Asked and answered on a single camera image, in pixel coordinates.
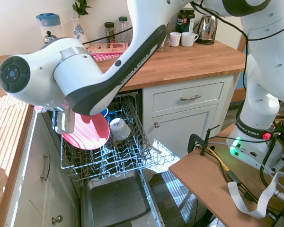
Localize black C clamp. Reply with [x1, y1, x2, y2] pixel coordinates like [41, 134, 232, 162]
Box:
[187, 123, 221, 157]

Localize white drawer front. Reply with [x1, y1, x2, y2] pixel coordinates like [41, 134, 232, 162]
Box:
[152, 82, 225, 113]

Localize grey cable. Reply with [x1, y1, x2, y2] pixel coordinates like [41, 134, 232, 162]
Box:
[209, 141, 275, 177]

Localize white cabinet beside dishwasher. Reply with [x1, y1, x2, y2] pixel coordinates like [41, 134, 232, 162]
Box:
[4, 108, 79, 227]

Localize yellow cable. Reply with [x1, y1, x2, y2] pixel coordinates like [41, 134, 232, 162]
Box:
[206, 145, 231, 172]

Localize metal bar cabinet handle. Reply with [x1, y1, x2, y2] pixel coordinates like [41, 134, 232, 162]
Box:
[39, 151, 51, 182]

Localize green plant stems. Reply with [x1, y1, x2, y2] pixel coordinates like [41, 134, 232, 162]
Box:
[72, 0, 94, 19]

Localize metal drawer handle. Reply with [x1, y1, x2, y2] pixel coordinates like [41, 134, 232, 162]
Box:
[179, 94, 202, 101]

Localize stainless steel kettle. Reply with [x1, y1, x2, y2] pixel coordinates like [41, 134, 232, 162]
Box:
[195, 14, 218, 45]

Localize black tub green label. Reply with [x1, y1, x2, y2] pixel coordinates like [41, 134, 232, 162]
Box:
[176, 7, 196, 34]

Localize white ribbon strap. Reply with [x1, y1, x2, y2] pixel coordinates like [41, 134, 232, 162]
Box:
[227, 170, 284, 218]

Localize grey dishwasher door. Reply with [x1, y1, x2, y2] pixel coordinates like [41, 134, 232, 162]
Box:
[81, 168, 167, 227]

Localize small white cup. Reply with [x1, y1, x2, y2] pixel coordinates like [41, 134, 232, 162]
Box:
[169, 31, 182, 47]

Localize white mug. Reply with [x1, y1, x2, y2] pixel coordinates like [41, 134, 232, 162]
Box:
[108, 117, 132, 142]

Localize white vase blue flowers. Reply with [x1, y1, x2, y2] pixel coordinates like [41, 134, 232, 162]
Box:
[71, 17, 89, 45]

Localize red checkered book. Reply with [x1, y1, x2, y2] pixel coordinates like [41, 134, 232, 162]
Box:
[89, 52, 124, 63]

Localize white cabinet with drawer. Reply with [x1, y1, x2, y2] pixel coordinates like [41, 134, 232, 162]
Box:
[142, 72, 240, 183]

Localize blue mug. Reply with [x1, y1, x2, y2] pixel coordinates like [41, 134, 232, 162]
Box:
[100, 107, 119, 124]

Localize white cup with handle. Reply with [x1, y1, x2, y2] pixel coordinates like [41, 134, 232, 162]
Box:
[181, 32, 200, 47]

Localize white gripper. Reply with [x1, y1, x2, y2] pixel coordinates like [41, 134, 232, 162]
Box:
[52, 108, 76, 135]

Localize wire dishwasher rack with mugs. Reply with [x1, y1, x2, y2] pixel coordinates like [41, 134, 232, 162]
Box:
[60, 93, 152, 183]

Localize spice jar dark lid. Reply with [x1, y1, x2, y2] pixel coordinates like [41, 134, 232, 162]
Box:
[104, 22, 116, 44]

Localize clear bottle green lid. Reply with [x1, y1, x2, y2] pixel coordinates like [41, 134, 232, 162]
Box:
[119, 16, 133, 44]

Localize metal knob below bar handle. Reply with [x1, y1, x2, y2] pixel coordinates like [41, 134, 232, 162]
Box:
[51, 215, 64, 226]

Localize water filter jug blue lid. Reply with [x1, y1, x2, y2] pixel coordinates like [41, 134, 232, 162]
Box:
[35, 13, 65, 46]

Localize glass French press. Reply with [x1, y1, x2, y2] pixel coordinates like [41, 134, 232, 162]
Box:
[43, 30, 57, 44]

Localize black cable with adapter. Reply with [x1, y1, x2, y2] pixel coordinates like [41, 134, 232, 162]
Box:
[226, 168, 259, 203]

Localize red plastic plate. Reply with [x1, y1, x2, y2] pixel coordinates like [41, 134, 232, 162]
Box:
[62, 113, 111, 150]

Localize silver cable connector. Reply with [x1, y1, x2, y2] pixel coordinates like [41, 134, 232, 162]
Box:
[274, 188, 284, 202]

